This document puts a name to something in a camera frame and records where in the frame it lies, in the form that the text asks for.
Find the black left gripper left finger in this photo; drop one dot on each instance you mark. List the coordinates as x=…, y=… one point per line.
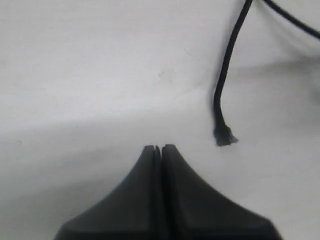
x=128, y=212

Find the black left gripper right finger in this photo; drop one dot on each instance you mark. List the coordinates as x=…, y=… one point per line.
x=196, y=211

